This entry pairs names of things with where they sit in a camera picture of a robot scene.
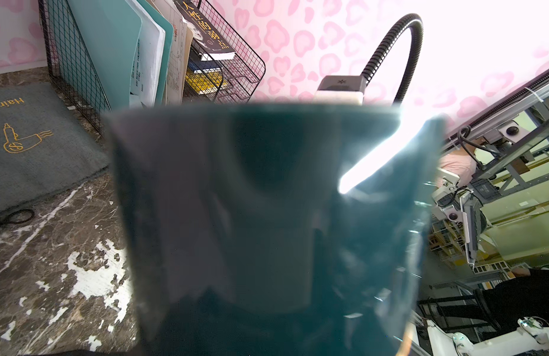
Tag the black portrait book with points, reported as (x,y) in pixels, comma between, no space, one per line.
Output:
(211,45)

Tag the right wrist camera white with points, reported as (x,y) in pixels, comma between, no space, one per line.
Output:
(346,90)

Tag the black wire file rack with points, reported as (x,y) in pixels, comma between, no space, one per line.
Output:
(72,72)

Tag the dark green hair dryer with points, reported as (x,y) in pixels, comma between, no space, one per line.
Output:
(274,229)

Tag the beige file folder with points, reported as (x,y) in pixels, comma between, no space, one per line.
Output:
(179,51)

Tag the grey hair dryer pouch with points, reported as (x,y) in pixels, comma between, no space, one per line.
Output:
(44,150)

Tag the green file folder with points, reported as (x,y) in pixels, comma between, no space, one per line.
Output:
(129,43)

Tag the yellow striped book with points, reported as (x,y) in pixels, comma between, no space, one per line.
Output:
(204,79)

